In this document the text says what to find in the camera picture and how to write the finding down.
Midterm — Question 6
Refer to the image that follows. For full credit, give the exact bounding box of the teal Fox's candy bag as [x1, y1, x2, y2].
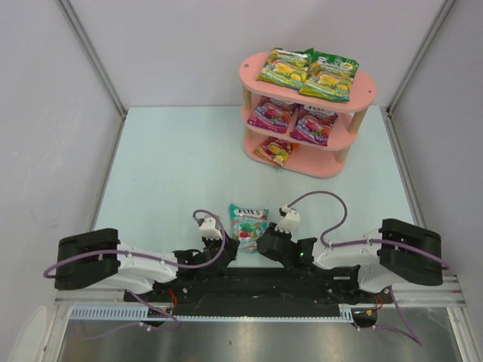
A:
[229, 204, 269, 253]

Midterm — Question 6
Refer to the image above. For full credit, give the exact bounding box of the orange Fox's fruits candy bag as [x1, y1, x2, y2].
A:
[253, 137, 300, 168]

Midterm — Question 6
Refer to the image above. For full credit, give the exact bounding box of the purple Fox's berries candy bag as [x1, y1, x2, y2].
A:
[289, 105, 338, 146]

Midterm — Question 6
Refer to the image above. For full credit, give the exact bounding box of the purple candy bag face-down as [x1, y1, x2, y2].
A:
[248, 96, 298, 133]

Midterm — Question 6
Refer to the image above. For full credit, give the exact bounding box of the green Fox's candy bag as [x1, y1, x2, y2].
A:
[299, 48, 359, 103]

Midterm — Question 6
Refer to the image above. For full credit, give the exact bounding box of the green spring tea candy bag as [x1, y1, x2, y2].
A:
[257, 48, 312, 90]

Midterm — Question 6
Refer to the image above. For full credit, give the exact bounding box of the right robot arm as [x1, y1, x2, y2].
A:
[257, 219, 448, 293]

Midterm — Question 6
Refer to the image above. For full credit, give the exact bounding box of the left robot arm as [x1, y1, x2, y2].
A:
[45, 229, 239, 294]

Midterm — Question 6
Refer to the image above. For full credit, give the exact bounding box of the pink three-tier shelf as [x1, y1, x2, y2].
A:
[239, 48, 377, 178]

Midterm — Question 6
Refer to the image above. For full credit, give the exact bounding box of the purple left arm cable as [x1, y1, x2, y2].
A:
[42, 209, 227, 340]

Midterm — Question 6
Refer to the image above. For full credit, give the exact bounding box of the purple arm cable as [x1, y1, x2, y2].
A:
[286, 190, 452, 347]
[42, 209, 227, 340]

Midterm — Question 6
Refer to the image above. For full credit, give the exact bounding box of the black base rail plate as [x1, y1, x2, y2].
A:
[141, 267, 392, 318]

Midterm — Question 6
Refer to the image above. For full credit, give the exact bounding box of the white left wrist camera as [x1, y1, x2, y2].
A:
[199, 217, 223, 240]

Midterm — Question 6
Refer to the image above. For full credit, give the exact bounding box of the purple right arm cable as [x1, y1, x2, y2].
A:
[286, 190, 452, 347]

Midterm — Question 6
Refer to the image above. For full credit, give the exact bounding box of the left aluminium corner post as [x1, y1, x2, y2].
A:
[55, 0, 127, 119]

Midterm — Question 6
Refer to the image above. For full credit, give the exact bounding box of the aluminium corner post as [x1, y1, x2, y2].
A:
[55, 0, 127, 119]
[386, 0, 457, 117]

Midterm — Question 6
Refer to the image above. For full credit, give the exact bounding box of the right aluminium corner post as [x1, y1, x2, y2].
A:
[386, 0, 457, 117]

